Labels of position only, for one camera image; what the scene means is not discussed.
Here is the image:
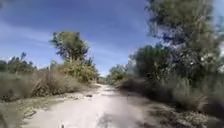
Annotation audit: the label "yellow-green bush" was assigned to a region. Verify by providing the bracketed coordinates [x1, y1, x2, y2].
[61, 59, 100, 84]

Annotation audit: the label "group of low trees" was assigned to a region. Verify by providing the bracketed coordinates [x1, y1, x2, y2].
[0, 52, 38, 75]

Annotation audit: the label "dry grass and scrub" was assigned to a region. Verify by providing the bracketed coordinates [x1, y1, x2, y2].
[0, 66, 98, 128]

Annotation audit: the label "large pine tree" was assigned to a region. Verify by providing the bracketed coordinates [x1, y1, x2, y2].
[144, 0, 224, 83]

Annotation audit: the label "pale dirt path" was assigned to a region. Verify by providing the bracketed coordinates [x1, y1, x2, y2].
[21, 83, 176, 128]

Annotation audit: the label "round green tree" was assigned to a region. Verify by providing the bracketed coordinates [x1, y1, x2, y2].
[49, 31, 91, 64]

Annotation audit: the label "dark green bushes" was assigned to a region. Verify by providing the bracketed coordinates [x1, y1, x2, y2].
[106, 44, 224, 118]

